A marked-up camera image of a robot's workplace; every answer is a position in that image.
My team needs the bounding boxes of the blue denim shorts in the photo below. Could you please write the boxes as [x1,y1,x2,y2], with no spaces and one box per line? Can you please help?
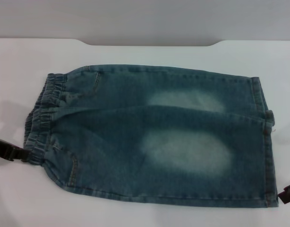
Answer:
[22,64,278,209]

